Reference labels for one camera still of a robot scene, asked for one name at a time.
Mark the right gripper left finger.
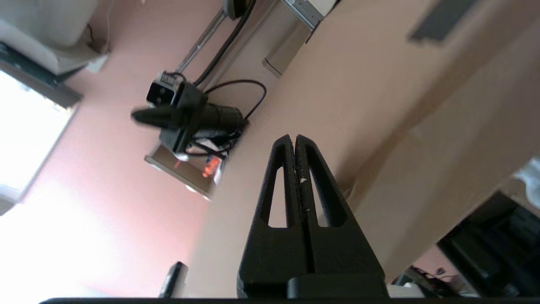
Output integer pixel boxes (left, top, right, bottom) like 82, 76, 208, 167
237, 134, 315, 298

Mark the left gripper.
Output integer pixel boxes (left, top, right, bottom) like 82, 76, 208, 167
131, 82, 210, 154

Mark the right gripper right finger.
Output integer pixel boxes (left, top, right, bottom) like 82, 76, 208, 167
294, 134, 388, 298

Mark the grey power supply unit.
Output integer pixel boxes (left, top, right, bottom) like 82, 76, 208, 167
144, 143, 222, 201

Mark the silver metal pole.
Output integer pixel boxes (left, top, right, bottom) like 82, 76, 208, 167
174, 8, 228, 76

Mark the white cushioned furniture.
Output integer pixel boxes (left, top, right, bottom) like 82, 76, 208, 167
0, 0, 111, 76

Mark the grey ribbed appliance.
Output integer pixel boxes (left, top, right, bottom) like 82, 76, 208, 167
262, 0, 326, 79

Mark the black taped power cord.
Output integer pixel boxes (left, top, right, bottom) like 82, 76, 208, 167
193, 0, 257, 88

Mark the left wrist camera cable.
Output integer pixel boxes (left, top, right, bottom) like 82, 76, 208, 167
186, 79, 268, 157

